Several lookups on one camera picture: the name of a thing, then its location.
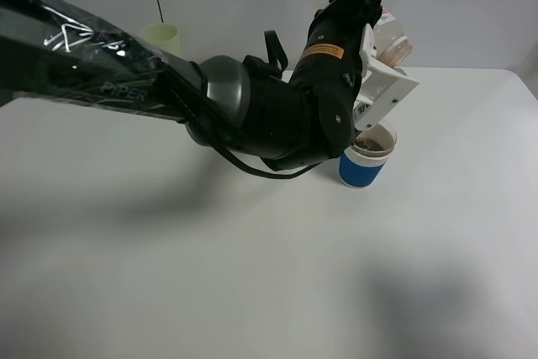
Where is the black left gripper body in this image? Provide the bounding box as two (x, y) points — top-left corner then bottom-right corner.
(293, 4), (378, 94)

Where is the clear bottle with pink label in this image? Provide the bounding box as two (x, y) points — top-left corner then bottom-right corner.
(295, 0), (415, 69)

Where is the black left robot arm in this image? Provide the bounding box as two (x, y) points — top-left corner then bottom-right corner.
(1, 0), (382, 179)

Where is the teal plastic cup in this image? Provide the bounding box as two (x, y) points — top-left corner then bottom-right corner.
(393, 66), (407, 76)

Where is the pale green plastic cup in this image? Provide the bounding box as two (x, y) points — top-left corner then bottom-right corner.
(139, 23), (182, 57)

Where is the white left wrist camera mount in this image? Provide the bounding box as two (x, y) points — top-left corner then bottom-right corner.
(353, 24), (419, 132)

